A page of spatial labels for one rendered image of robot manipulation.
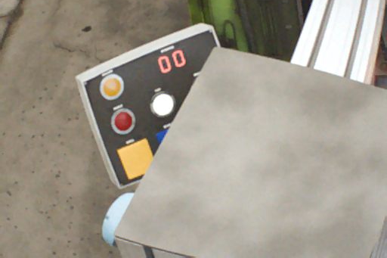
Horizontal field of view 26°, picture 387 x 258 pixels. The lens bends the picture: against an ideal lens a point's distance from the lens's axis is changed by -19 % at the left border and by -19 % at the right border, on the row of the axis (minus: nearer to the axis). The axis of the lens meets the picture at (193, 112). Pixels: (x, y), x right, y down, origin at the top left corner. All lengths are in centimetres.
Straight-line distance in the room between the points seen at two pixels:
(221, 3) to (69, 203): 137
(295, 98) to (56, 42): 340
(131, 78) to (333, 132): 139
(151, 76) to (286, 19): 44
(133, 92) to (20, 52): 212
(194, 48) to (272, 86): 135
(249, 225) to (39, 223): 273
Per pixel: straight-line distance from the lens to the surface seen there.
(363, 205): 79
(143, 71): 222
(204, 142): 85
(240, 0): 238
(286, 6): 243
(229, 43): 251
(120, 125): 222
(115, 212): 156
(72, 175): 362
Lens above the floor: 265
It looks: 45 degrees down
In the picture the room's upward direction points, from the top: 9 degrees counter-clockwise
